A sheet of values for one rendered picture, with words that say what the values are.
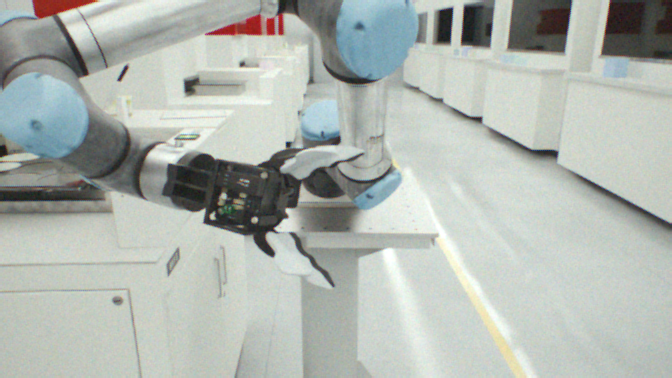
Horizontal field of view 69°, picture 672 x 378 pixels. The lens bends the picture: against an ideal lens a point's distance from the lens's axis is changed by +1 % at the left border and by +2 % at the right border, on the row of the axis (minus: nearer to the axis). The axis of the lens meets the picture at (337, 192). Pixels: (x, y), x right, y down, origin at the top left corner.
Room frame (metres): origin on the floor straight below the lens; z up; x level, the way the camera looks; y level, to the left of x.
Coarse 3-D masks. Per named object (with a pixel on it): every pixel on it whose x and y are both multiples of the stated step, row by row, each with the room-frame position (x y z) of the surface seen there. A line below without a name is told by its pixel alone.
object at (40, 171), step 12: (0, 156) 1.33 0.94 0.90; (12, 168) 1.19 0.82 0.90; (24, 168) 1.20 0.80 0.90; (36, 168) 1.20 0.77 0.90; (48, 168) 1.20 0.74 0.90; (60, 168) 1.20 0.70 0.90; (0, 180) 1.09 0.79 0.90; (12, 180) 1.10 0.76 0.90; (24, 180) 1.10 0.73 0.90; (36, 180) 1.09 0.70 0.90; (48, 180) 1.10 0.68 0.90; (60, 180) 1.10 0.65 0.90; (72, 180) 1.10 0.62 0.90; (84, 180) 1.09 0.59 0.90
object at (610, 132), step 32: (608, 0) 4.43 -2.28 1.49; (640, 0) 3.98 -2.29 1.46; (608, 32) 4.34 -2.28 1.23; (640, 32) 3.91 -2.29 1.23; (608, 64) 3.92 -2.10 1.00; (640, 64) 3.84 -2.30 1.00; (576, 96) 4.28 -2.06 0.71; (608, 96) 3.81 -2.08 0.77; (640, 96) 3.43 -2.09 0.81; (576, 128) 4.19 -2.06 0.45; (608, 128) 3.73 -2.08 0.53; (640, 128) 3.36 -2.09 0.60; (576, 160) 4.11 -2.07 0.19; (608, 160) 3.66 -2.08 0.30; (640, 160) 3.30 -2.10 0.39; (640, 192) 3.23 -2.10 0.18
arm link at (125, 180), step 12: (132, 132) 0.57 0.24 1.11; (132, 144) 0.55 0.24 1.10; (144, 144) 0.56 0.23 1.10; (156, 144) 0.56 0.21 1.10; (132, 156) 0.55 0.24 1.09; (144, 156) 0.55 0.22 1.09; (120, 168) 0.54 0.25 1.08; (132, 168) 0.54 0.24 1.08; (96, 180) 0.54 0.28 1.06; (108, 180) 0.54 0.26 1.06; (120, 180) 0.55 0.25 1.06; (132, 180) 0.54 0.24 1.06; (120, 192) 0.56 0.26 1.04; (132, 192) 0.55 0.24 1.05
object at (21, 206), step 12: (0, 204) 1.09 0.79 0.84; (12, 204) 1.09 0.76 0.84; (24, 204) 1.09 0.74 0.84; (36, 204) 1.09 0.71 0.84; (48, 204) 1.09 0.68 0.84; (60, 204) 1.09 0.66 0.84; (72, 204) 1.09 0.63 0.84; (84, 204) 1.09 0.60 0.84; (96, 204) 1.09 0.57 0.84; (108, 204) 1.10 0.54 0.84
